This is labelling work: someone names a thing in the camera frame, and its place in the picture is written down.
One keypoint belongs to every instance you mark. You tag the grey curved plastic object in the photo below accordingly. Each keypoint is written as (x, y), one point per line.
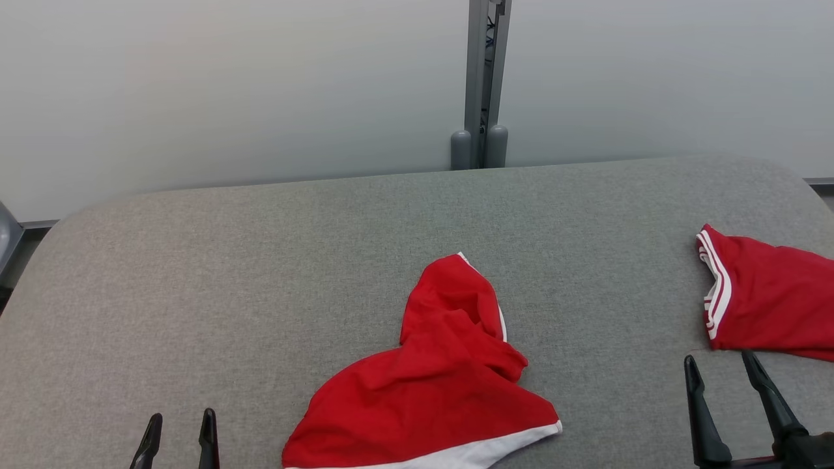
(8, 238)

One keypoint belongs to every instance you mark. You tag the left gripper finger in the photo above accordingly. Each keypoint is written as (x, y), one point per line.
(209, 446)
(148, 449)

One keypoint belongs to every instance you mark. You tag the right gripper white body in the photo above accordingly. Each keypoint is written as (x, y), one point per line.
(808, 456)

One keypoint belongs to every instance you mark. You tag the red shorts white trim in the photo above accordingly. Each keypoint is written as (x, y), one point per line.
(430, 391)

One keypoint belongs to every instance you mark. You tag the grey cylindrical post cap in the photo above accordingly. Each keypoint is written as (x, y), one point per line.
(496, 147)
(460, 151)

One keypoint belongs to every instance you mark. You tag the grey metal partition post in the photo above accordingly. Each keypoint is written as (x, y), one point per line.
(485, 65)

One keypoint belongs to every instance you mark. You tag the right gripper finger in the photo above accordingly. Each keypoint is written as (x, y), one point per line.
(705, 423)
(778, 417)

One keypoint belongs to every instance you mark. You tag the red basketball jersey number 23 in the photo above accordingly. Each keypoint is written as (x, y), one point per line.
(775, 299)

